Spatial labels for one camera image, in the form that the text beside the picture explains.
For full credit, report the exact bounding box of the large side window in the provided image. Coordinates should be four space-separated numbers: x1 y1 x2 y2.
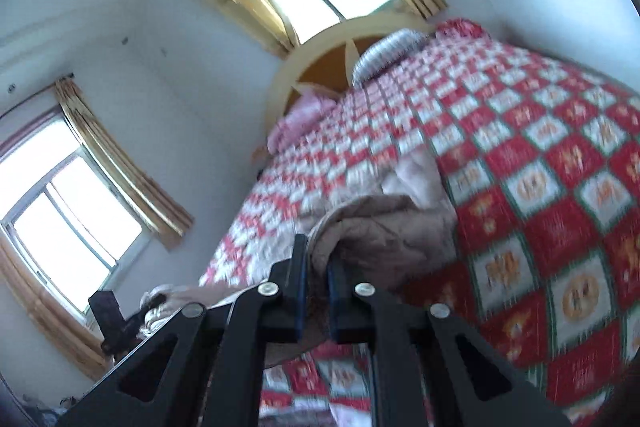
0 107 151 313

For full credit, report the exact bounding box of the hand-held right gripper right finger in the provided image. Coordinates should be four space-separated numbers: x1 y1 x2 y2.
326 257 573 427

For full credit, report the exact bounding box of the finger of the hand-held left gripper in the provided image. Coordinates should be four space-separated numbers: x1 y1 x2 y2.
101 313 153 354
89 291 128 343

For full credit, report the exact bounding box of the striped pillow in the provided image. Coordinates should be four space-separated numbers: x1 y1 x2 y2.
351 28 430 86

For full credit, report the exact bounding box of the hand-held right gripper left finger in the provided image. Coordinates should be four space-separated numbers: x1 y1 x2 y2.
55 234 311 427

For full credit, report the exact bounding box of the red checkered bear bedsheet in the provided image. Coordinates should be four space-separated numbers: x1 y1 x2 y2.
197 18 640 427

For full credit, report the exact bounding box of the beige quilted puffer jacket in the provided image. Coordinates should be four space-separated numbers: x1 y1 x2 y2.
142 152 458 370

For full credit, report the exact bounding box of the cream wooden headboard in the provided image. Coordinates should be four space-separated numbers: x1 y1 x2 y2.
265 14 431 132

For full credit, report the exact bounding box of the pink folded blanket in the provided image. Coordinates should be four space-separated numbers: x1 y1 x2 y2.
267 94 338 152

